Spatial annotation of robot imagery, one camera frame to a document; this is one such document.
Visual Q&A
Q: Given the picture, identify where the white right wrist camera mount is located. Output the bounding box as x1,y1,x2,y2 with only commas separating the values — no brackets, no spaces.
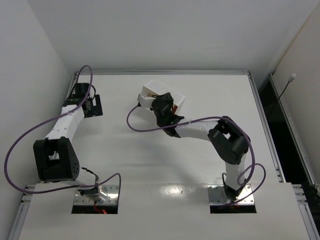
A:
137,93,156,109

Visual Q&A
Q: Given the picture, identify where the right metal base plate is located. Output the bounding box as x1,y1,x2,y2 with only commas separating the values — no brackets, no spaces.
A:
207,184,255,207

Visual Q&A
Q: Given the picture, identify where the metal base plate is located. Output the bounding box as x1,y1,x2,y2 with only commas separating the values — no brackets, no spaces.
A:
73,184,120,206
207,184,255,207

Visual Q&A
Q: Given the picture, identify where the black cable with white plug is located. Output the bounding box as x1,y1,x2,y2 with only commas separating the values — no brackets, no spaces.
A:
271,73,297,111

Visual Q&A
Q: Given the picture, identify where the white perforated box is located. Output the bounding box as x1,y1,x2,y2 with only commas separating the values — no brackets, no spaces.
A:
141,79,187,113

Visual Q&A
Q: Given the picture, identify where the red wire under table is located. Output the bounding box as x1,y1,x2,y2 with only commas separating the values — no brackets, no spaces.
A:
93,202,108,215

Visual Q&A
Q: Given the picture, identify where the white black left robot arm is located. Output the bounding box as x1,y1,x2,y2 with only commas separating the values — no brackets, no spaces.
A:
33,83,104,202

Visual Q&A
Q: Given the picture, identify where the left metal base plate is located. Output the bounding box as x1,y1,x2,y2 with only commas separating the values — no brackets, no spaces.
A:
73,184,120,206

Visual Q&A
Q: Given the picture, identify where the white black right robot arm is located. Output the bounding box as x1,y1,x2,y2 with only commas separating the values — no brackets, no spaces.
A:
151,92,249,201

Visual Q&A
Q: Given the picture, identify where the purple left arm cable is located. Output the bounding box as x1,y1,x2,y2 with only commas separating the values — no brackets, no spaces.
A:
3,65,122,195

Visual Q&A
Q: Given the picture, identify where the aluminium table frame rail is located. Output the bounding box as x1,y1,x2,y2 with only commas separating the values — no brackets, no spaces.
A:
17,71,320,240

